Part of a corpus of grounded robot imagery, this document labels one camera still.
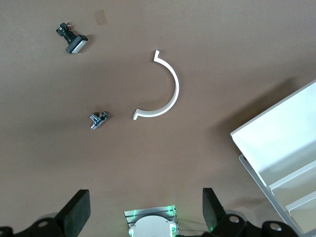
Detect small silver metal fitting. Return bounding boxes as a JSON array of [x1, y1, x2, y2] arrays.
[[89, 111, 109, 131]]

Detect white curved plastic bracket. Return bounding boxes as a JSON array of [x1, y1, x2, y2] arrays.
[[132, 49, 180, 121]]

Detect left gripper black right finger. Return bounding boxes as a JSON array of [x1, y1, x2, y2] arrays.
[[202, 188, 247, 237]]

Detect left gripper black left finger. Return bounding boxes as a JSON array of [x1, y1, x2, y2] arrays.
[[14, 189, 91, 237]]

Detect black square push button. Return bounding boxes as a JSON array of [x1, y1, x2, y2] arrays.
[[55, 21, 88, 54]]

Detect white drawer cabinet housing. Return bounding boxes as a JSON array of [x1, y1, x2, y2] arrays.
[[238, 153, 316, 237]]

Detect white cabinet drawer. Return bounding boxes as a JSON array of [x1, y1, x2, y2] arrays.
[[230, 79, 316, 188], [268, 161, 316, 210], [286, 190, 316, 234]]

